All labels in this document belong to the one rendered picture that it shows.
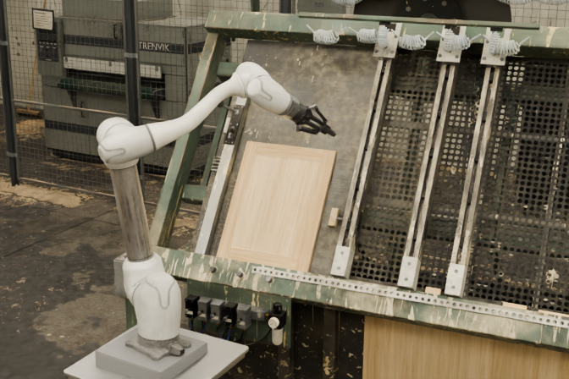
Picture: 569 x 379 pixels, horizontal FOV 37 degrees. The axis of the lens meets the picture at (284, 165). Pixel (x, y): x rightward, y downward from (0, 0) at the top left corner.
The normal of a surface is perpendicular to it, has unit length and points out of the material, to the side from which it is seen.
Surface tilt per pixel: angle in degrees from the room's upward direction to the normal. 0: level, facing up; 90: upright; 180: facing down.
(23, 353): 0
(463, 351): 90
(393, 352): 90
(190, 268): 55
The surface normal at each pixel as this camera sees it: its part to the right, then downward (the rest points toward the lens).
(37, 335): 0.00, -0.96
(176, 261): -0.32, -0.36
